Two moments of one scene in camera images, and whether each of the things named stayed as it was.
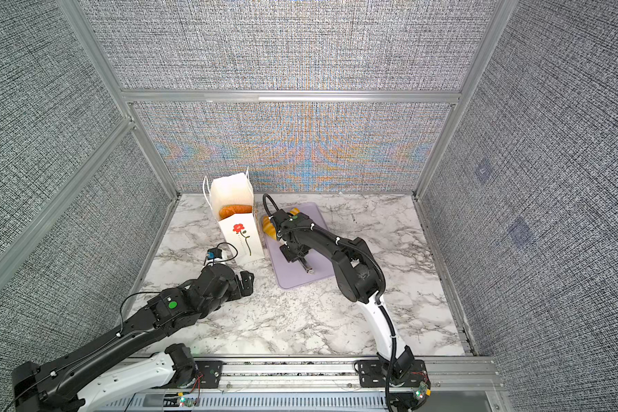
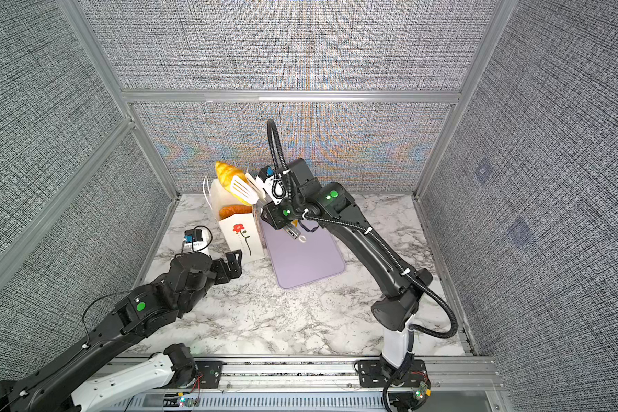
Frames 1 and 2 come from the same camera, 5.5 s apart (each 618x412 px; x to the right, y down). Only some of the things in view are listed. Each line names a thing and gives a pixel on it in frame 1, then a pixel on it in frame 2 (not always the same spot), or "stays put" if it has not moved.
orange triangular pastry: (227, 210) stays put
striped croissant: (269, 227) to (226, 174)
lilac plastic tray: (293, 274) stays put
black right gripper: (288, 257) to (275, 216)
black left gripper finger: (247, 281) to (234, 263)
